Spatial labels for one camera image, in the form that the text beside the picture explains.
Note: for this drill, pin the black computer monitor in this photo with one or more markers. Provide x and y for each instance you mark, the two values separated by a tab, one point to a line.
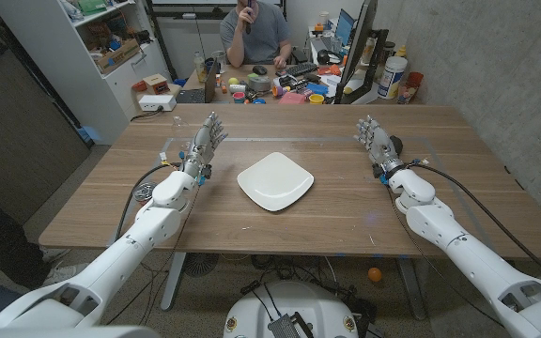
357	47

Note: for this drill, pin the black laptop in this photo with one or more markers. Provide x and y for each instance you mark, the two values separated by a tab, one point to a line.
210	84

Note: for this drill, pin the pink flat box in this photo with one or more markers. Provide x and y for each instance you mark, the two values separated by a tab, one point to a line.
292	98

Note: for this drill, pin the red and white soup can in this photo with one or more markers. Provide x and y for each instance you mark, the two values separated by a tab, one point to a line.
144	190

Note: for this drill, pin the yellow green ball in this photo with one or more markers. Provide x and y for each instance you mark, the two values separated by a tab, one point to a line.
233	81

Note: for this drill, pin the orange ball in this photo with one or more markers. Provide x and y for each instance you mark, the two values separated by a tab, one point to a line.
375	274

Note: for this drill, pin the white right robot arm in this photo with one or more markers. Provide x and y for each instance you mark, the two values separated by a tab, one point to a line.
477	263

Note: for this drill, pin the yellow small cup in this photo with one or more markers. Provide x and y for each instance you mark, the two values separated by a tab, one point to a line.
316	99

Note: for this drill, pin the round black floor fan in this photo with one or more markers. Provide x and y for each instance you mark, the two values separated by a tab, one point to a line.
200	264

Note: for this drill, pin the seated person in grey shirt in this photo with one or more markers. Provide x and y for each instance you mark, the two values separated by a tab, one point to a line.
258	33

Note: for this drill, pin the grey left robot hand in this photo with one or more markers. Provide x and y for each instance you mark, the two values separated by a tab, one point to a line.
201	143

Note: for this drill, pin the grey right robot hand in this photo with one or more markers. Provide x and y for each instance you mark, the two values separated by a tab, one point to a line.
381	145

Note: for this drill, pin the small wooden red box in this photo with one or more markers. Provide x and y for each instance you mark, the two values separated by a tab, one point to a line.
156	84

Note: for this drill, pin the white power box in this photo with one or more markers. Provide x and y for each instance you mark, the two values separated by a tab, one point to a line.
157	102

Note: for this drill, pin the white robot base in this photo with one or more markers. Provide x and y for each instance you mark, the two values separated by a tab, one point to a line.
294	305

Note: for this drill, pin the blue laptop screen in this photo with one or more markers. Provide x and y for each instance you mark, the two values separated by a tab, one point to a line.
344	26

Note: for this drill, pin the clear drink bottle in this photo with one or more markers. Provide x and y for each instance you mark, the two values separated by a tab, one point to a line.
200	68

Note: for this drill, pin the white canister with blue label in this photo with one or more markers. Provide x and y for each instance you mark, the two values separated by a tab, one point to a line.
391	77

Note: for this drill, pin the grey tape roll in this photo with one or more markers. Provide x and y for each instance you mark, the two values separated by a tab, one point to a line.
259	84

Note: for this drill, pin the black keyboard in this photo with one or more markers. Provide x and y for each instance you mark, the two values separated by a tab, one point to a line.
301	69

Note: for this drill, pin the black headphones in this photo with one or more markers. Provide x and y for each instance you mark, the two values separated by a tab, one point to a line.
328	57

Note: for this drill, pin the white square paper plate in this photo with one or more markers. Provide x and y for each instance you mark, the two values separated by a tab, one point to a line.
275	180

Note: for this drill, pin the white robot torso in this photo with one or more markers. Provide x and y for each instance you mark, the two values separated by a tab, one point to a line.
64	332

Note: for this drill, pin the grey metal table leg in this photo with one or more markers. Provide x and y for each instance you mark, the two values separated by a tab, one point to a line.
411	291
173	281

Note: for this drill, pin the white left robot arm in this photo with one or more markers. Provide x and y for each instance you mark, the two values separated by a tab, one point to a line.
125	249

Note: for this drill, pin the yellow squeeze bottle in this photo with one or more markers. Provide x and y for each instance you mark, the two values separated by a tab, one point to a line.
401	51

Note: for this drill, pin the white shelf cabinet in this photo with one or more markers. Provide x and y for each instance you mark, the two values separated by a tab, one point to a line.
59	51

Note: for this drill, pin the black computer mouse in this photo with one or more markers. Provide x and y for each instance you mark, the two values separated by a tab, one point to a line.
260	70

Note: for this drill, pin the brown cardboard box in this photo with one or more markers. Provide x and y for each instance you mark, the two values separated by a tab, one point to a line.
118	56

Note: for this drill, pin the standing person in dark trousers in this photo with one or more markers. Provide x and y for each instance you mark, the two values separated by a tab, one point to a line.
3	244

